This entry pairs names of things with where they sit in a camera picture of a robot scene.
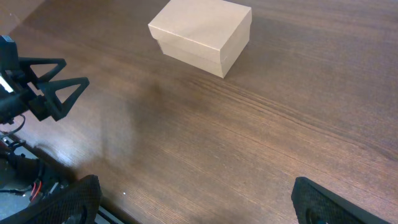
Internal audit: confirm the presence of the cardboard box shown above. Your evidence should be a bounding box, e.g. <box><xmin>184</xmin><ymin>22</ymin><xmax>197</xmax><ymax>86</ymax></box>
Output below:
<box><xmin>148</xmin><ymin>0</ymin><xmax>252</xmax><ymax>78</ymax></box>

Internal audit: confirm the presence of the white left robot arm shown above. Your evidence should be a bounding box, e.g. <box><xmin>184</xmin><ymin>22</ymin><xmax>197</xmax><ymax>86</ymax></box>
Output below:
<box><xmin>1</xmin><ymin>35</ymin><xmax>90</xmax><ymax>124</ymax></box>

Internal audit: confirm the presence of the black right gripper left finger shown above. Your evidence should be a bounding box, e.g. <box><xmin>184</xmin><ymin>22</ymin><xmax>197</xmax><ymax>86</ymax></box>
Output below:
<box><xmin>1</xmin><ymin>175</ymin><xmax>101</xmax><ymax>224</ymax></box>

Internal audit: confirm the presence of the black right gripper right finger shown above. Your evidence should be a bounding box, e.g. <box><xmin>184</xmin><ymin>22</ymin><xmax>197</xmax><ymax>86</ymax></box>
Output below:
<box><xmin>291</xmin><ymin>177</ymin><xmax>386</xmax><ymax>224</ymax></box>

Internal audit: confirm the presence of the black robot base bottom edge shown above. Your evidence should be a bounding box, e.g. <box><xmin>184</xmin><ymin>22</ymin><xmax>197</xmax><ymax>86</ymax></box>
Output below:
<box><xmin>1</xmin><ymin>137</ymin><xmax>125</xmax><ymax>224</ymax></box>

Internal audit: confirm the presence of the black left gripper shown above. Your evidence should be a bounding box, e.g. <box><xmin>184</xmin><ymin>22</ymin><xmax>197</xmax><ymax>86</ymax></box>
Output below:
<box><xmin>1</xmin><ymin>57</ymin><xmax>90</xmax><ymax>124</ymax></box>

